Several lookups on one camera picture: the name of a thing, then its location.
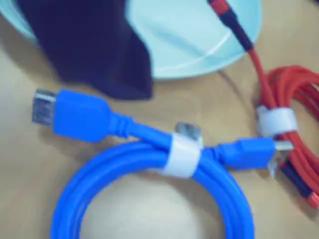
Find light green round bowl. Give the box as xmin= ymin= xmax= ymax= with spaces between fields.
xmin=0 ymin=0 xmax=263 ymax=80

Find white tie on blue cable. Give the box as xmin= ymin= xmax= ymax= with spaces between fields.
xmin=163 ymin=133 xmax=201 ymax=179

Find red braided charging cable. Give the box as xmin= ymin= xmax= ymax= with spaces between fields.
xmin=206 ymin=0 xmax=319 ymax=210

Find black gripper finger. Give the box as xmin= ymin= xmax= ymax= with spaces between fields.
xmin=17 ymin=0 xmax=153 ymax=101

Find blue charging cable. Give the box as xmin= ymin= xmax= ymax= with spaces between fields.
xmin=31 ymin=88 xmax=295 ymax=239

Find white tie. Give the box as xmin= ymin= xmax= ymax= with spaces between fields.
xmin=256 ymin=106 xmax=299 ymax=137
xmin=163 ymin=133 xmax=201 ymax=179

